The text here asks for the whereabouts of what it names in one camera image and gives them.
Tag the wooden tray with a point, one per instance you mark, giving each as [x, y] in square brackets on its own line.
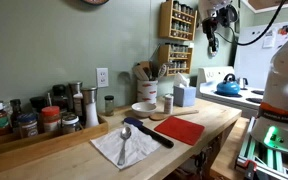
[50, 140]

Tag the white stove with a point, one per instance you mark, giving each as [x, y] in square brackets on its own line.
[210, 90]

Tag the white wall outlet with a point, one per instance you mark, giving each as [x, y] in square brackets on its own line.
[102, 77]

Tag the tall wooden spice rack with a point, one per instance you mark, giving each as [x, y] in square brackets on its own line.
[165, 20]

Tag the short wooden spice rack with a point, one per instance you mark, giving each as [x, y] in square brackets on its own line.
[164, 60]

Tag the small white spice bottle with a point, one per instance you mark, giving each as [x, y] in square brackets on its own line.
[78, 105]

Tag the white shaker bottle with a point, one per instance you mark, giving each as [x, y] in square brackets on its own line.
[168, 105]

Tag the small glass jar black lid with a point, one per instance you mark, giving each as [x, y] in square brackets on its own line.
[109, 106]

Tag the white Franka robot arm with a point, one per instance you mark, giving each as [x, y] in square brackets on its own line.
[284, 83]

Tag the blue tissue box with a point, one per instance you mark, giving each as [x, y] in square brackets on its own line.
[184, 96]

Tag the white utensil crock red fish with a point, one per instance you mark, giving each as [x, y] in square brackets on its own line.
[147, 91]

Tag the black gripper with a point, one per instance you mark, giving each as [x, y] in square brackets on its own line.
[210, 28]

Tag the wooden spoon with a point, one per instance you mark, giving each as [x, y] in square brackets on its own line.
[170, 115]

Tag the small steel pot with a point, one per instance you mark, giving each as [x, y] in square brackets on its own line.
[242, 83]

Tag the decorative round wall plate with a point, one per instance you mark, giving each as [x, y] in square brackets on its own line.
[95, 1]

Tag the metal spoon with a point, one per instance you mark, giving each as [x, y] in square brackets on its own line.
[125, 133]

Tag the spice jar blue lid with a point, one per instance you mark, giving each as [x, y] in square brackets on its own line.
[28, 126]

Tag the white refrigerator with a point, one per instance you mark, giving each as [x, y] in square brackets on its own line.
[250, 60]

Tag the red silicone mat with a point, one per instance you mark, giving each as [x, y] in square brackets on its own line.
[180, 130]

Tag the jar with black lid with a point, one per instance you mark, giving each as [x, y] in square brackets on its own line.
[38, 104]

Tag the steel pepper grinder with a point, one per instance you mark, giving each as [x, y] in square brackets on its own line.
[74, 87]

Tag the blue kettle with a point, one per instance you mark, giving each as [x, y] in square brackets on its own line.
[228, 87]

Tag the spice jar orange lid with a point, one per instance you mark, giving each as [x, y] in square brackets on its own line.
[50, 118]

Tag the black grinder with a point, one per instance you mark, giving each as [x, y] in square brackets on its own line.
[59, 95]

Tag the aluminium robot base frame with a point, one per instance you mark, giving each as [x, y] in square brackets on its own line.
[260, 160]

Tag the glass jar white lid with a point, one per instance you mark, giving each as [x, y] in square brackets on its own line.
[70, 125]

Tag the white steel salt grinder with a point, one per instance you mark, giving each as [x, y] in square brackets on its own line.
[91, 113]

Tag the wooden spatula utensil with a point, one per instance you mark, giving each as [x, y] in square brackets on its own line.
[140, 73]

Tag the white cloth napkin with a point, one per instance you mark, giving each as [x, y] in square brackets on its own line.
[140, 148]

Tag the white ceramic bowl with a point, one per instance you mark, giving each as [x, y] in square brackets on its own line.
[144, 109]

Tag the dark bottle black cap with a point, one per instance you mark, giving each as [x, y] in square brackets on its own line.
[15, 111]

